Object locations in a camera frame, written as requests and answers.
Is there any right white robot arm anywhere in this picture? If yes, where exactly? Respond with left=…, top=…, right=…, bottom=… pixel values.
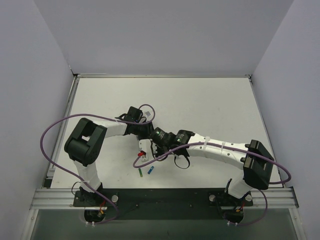
left=150, top=127, right=274, bottom=199

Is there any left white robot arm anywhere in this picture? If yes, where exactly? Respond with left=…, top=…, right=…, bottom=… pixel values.
left=64, top=106, right=155, bottom=206

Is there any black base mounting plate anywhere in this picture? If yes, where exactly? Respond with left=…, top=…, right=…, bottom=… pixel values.
left=72, top=188, right=253, bottom=220

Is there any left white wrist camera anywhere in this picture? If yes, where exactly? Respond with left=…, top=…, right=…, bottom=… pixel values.
left=144, top=111, right=152, bottom=117

